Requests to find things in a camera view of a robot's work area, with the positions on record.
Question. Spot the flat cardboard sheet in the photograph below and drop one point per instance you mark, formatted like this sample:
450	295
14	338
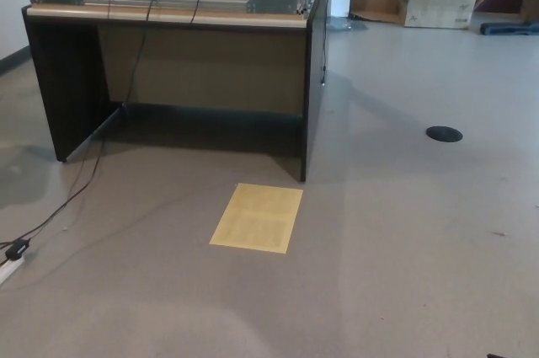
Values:
375	17

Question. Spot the open cardboard box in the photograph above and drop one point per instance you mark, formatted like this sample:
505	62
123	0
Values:
440	6

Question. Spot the yellow paper sheet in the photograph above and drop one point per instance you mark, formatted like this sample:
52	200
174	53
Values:
257	219

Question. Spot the blue foam piece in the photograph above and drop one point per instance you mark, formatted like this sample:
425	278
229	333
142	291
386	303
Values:
507	28

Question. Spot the black round floor cover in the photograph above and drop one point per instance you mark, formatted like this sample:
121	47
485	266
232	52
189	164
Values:
444	134

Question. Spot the clear plastic bag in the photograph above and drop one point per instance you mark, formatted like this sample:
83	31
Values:
345	25

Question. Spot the black power adapter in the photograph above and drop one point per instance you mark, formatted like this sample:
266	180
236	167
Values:
17	249

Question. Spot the white power strip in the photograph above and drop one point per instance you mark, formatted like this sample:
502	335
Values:
10	268

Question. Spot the black desk with wooden top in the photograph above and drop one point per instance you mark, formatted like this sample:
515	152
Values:
202	63

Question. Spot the small brown cardboard box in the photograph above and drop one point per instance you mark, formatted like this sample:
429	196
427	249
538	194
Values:
531	6

